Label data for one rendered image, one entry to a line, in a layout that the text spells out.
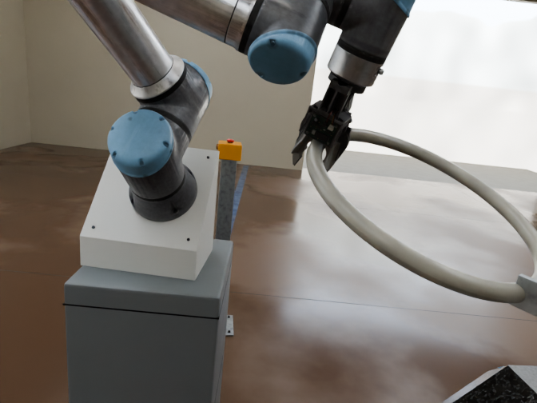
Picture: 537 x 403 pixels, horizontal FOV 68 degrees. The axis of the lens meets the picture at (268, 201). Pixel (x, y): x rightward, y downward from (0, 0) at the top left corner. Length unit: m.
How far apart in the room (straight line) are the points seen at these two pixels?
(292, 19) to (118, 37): 0.46
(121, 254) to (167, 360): 0.31
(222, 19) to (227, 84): 6.45
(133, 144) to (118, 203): 0.29
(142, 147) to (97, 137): 6.74
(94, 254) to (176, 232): 0.23
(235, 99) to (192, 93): 5.99
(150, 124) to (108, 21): 0.22
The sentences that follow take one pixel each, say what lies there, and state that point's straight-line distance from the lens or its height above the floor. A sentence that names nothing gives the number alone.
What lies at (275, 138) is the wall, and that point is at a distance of 7.06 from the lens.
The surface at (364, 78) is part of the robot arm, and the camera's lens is 0.72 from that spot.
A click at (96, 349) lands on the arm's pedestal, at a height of 0.66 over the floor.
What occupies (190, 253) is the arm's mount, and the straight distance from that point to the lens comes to 1.10.
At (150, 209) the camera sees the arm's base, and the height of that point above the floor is 1.03.
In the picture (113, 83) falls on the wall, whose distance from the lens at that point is 7.49.
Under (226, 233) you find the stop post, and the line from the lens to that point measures 2.16.
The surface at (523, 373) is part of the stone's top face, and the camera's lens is 1.07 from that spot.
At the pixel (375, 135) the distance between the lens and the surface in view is 0.96.
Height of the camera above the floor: 1.38
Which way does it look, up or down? 16 degrees down
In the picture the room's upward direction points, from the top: 6 degrees clockwise
